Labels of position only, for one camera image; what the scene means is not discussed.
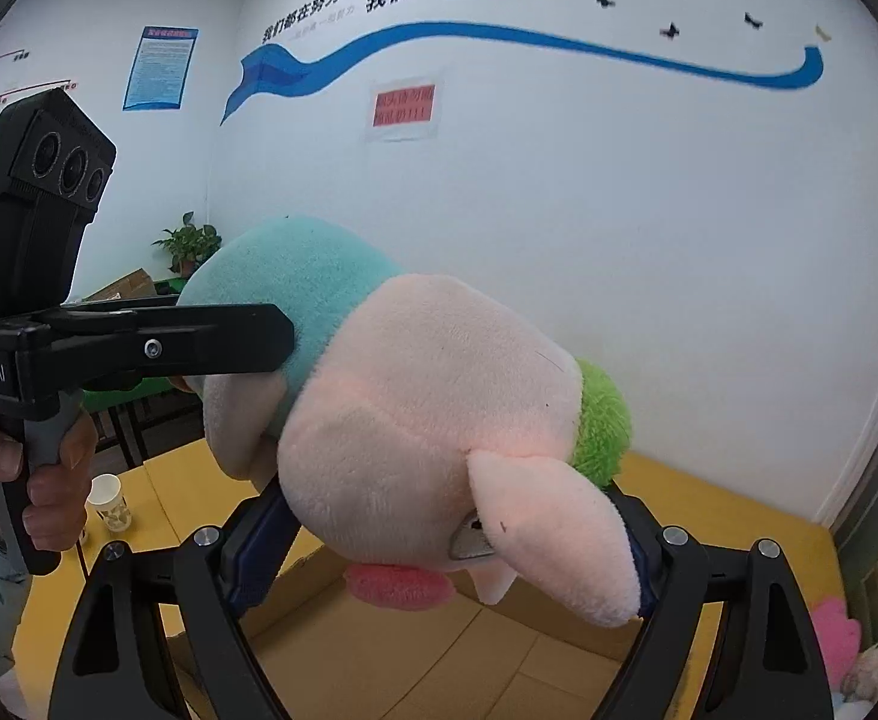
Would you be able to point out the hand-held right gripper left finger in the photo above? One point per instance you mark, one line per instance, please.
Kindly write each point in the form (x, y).
(257, 551)

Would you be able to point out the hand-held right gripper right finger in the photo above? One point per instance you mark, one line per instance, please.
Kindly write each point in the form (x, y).
(671, 577)

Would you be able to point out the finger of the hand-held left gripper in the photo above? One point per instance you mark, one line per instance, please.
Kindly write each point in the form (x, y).
(184, 345)

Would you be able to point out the brown cardboard box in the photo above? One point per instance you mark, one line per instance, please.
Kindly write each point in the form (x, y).
(446, 660)

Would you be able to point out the pink pig plush toy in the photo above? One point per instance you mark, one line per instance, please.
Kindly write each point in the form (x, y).
(424, 405)

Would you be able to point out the yellow wooden desktop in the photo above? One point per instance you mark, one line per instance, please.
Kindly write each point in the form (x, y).
(716, 499)

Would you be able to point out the person's left hand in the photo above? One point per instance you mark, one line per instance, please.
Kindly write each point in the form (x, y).
(63, 495)

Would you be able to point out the green table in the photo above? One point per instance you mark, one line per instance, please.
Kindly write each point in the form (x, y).
(120, 384)

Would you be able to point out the open cardboard carton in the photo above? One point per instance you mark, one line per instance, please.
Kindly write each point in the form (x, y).
(127, 286)

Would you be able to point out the dark wooden chair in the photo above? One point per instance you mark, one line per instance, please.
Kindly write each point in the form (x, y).
(150, 420)

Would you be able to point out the green potted plant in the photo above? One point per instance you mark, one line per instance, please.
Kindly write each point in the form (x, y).
(187, 240)

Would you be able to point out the patterned paper cup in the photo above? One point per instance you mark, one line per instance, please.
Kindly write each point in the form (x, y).
(110, 502)

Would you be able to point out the bright pink plush toy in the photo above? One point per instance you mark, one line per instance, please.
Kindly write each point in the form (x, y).
(832, 637)

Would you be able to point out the white plush toy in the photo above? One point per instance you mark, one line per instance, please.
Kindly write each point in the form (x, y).
(874, 664)

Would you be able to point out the blue wall poster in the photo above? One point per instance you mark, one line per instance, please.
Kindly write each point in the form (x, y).
(161, 69)

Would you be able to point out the red wall notice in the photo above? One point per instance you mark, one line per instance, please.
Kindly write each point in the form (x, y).
(404, 106)

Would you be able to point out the blue wave wall decal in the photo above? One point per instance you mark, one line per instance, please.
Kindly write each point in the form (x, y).
(484, 34)

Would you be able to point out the butterfly wall stickers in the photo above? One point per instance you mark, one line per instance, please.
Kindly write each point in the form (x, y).
(670, 31)

